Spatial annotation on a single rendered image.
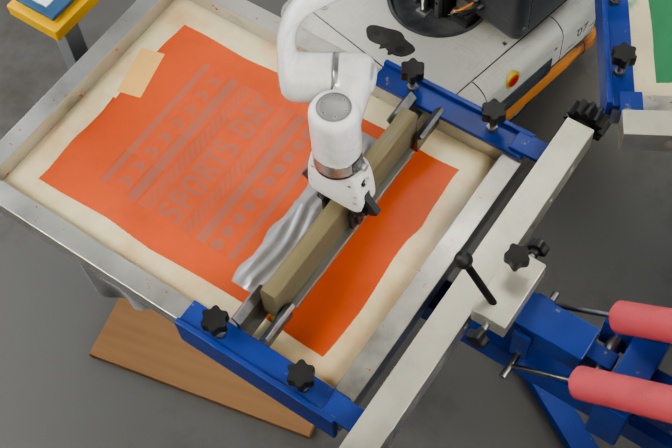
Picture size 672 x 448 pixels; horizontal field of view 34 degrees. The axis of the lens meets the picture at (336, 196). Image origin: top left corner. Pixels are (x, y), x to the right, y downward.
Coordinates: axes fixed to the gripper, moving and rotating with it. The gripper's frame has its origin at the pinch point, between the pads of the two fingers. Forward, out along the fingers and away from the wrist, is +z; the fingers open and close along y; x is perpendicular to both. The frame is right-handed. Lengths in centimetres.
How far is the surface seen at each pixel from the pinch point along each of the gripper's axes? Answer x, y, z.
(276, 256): 10.7, 6.3, 6.1
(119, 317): 12, 66, 100
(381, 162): -9.2, -1.5, -3.1
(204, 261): 17.6, 16.1, 6.9
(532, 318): 1.1, -35.3, -1.8
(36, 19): -6, 76, 7
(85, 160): 13.3, 46.2, 6.9
